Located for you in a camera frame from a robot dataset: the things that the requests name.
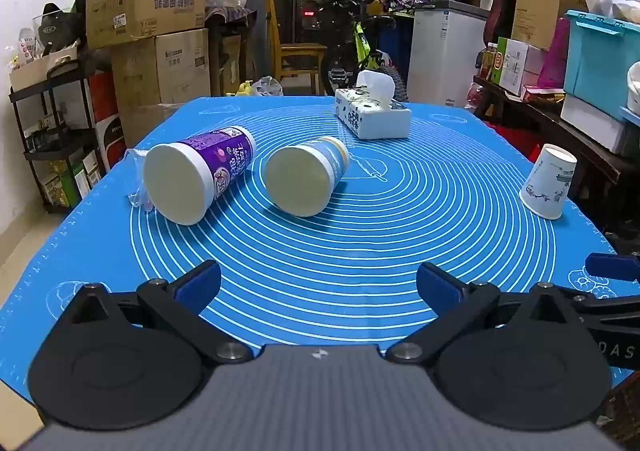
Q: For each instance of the drink bottle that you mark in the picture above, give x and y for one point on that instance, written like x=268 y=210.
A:
x=487 y=62

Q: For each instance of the white paper cup blue drawings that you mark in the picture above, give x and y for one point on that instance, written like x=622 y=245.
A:
x=547 y=186

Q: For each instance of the wooden chair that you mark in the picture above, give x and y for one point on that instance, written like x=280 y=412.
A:
x=295 y=51

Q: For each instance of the cream and blue paper cup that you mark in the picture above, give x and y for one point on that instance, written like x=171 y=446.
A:
x=305 y=176

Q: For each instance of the large brown cardboard box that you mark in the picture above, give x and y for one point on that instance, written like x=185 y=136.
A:
x=160 y=68

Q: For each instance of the black and green bicycle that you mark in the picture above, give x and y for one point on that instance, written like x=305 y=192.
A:
x=350 y=41

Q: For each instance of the yellow toy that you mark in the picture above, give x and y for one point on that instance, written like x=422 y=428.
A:
x=240 y=89

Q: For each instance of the white chest freezer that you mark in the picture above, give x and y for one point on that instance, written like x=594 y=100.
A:
x=445 y=56

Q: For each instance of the tall brown cardboard box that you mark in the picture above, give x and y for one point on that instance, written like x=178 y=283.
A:
x=542 y=1

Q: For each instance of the clear plastic cup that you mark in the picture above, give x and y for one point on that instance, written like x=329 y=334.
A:
x=135 y=171

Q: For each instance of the white patterned tissue box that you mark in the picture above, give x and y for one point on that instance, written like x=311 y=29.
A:
x=372 y=116

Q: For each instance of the white and green carton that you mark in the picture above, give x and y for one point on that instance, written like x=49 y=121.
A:
x=515 y=63

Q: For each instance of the teal plastic storage bin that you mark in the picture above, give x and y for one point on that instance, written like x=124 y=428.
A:
x=602 y=61

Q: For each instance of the black bag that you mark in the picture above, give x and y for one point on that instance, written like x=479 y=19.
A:
x=57 y=26

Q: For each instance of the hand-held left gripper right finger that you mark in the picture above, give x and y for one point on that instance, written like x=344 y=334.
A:
x=439 y=286

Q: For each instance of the black metal shelf rack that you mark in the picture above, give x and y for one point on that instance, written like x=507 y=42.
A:
x=50 y=146

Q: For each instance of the purple label paper cup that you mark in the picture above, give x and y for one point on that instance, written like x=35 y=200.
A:
x=200 y=171

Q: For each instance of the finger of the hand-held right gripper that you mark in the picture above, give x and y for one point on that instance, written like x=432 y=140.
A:
x=612 y=266

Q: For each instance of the blue silicone baking mat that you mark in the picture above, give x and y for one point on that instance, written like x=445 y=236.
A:
x=380 y=231

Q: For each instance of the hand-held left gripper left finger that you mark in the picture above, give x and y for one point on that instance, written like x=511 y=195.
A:
x=199 y=285

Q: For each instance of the dark wooden side table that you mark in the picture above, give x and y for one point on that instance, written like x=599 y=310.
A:
x=550 y=126

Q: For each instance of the red and black carton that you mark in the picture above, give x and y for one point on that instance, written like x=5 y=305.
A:
x=107 y=121

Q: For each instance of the white flat box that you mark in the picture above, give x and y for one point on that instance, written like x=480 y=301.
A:
x=590 y=123

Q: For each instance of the pink bag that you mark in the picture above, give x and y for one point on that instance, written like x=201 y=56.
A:
x=555 y=56

